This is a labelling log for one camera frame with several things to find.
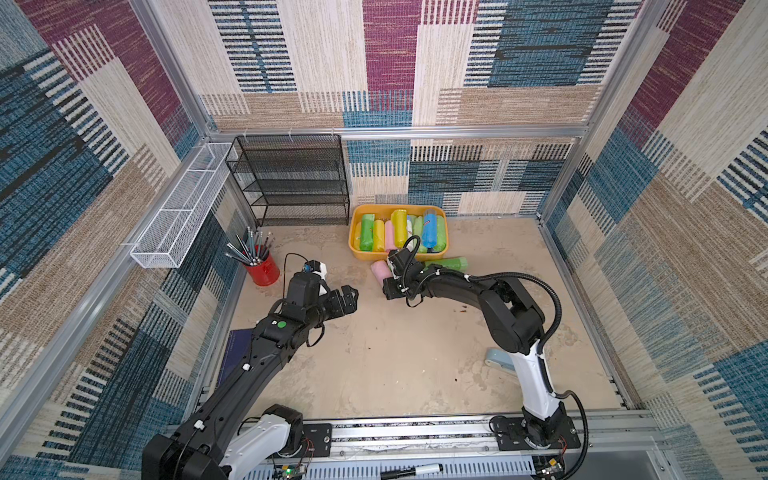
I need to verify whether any dark blue booklet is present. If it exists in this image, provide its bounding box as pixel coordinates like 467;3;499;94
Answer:
216;329;252;386

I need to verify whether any pink roll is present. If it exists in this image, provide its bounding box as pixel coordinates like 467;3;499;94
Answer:
385;220;396;252
370;260;393;288

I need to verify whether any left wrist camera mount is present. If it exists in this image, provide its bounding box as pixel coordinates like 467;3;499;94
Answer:
303;260;329;295

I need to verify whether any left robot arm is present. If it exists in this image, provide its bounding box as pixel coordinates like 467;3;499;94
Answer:
141;271;359;479

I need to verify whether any yellow plastic storage box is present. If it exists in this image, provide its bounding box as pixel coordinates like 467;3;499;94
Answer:
347;203;449;264

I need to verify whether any white wire wall basket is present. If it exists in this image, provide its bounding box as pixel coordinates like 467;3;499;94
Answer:
130;143;231;269

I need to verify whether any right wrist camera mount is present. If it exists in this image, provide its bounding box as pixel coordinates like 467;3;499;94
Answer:
387;247;415;278

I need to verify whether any blue trash bag roll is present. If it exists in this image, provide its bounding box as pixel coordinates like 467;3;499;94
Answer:
421;208;438;249

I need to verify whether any black marker pen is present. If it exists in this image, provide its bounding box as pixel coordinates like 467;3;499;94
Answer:
380;463;444;480

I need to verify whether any yellow trash bag roll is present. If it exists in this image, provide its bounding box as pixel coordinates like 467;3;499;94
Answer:
352;222;362;250

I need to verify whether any fat green roll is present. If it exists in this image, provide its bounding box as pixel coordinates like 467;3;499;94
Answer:
433;215;448;253

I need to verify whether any red pen cup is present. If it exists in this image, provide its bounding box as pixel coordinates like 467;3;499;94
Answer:
245;252;280;287

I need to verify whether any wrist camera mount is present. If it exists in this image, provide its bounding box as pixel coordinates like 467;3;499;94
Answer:
303;260;329;295
387;247;415;278

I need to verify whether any black mesh shelf rack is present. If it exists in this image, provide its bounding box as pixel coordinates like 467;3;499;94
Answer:
226;134;350;226

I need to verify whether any green roll with red label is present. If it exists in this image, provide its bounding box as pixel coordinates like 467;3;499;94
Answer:
424;257;469;272

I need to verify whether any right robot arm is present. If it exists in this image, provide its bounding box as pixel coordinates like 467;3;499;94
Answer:
382;235;590;479

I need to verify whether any grey blue stapler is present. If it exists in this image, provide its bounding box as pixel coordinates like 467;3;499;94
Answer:
484;348;516;374

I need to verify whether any light green roll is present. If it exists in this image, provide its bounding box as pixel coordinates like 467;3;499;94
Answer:
412;216;428;253

